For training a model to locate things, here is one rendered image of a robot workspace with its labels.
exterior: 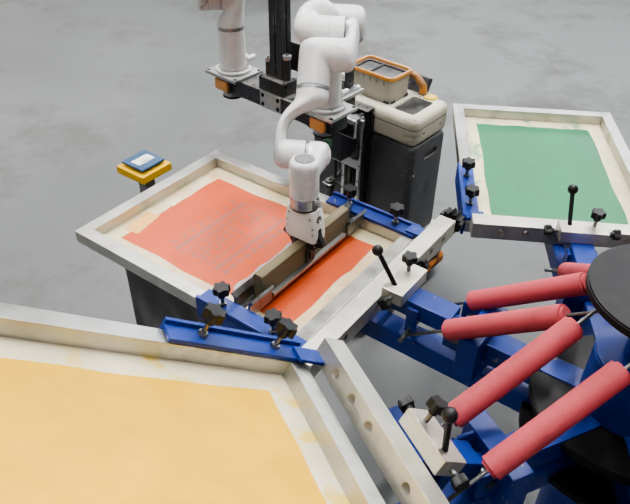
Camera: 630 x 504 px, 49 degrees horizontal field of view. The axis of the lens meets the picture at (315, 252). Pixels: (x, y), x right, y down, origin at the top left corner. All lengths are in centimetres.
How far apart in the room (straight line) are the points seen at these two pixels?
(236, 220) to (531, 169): 101
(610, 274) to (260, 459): 74
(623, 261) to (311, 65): 86
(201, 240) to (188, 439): 99
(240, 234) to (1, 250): 201
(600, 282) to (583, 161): 120
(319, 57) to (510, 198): 82
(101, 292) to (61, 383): 231
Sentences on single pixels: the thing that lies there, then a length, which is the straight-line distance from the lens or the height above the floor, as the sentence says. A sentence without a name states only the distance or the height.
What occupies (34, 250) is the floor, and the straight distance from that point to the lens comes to 376.
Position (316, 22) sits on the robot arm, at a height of 152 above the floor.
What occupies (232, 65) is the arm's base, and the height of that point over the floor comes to 117.
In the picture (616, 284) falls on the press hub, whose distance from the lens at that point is 140.
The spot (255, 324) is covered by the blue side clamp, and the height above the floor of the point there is 100.
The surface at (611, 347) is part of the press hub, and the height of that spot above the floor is 115.
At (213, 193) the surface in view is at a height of 96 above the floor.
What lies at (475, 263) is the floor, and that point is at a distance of 353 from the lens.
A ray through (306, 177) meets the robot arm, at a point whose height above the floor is 127.
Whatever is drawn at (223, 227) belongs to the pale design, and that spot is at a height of 96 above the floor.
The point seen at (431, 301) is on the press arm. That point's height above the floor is 104.
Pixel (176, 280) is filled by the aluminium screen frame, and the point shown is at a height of 99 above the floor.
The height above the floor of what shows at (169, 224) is 96.
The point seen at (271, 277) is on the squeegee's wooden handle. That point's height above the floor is 104.
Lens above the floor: 215
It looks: 38 degrees down
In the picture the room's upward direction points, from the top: 1 degrees clockwise
